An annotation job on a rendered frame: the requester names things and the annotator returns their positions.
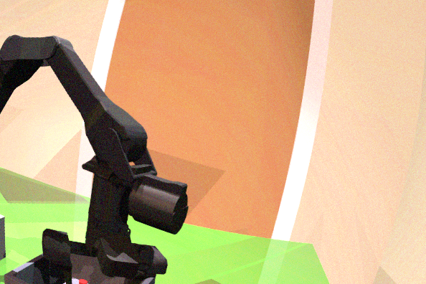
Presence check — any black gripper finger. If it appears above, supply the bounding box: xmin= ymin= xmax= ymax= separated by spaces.
xmin=52 ymin=259 xmax=72 ymax=284
xmin=124 ymin=270 xmax=156 ymax=284

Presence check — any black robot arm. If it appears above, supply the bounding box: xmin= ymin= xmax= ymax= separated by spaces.
xmin=0 ymin=35 xmax=189 ymax=279

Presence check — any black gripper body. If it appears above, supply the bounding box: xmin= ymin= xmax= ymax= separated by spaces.
xmin=42 ymin=206 xmax=168 ymax=275

